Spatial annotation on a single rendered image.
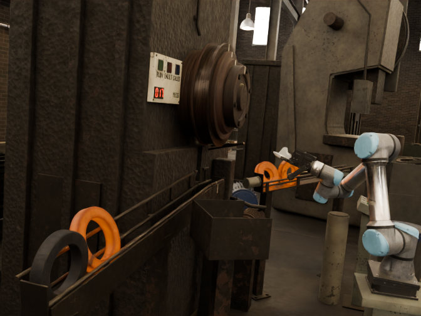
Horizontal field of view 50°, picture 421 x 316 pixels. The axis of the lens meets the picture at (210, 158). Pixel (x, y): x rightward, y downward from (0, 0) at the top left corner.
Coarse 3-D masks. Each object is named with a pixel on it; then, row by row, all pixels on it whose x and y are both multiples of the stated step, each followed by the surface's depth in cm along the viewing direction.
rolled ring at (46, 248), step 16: (48, 240) 104; (64, 240) 106; (80, 240) 113; (48, 256) 101; (80, 256) 114; (32, 272) 101; (48, 272) 102; (80, 272) 114; (48, 288) 103; (64, 288) 111
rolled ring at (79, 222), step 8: (88, 208) 126; (96, 208) 129; (80, 216) 122; (88, 216) 124; (96, 216) 128; (104, 216) 131; (72, 224) 121; (80, 224) 121; (104, 224) 132; (112, 224) 133; (80, 232) 120; (104, 232) 133; (112, 232) 132; (112, 240) 132; (88, 248) 121; (112, 248) 131; (88, 256) 120; (104, 256) 129; (88, 264) 119; (96, 264) 122; (96, 272) 123
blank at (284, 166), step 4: (280, 164) 258; (284, 164) 256; (288, 164) 258; (280, 168) 257; (284, 168) 257; (288, 168) 259; (292, 168) 263; (296, 168) 262; (280, 172) 256; (284, 172) 257; (280, 176) 257; (284, 176) 258; (288, 180) 260; (288, 184) 261; (292, 184) 262
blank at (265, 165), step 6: (264, 162) 254; (270, 162) 257; (258, 168) 250; (264, 168) 253; (270, 168) 255; (270, 174) 257; (276, 174) 256; (264, 180) 250; (270, 180) 252; (270, 186) 250
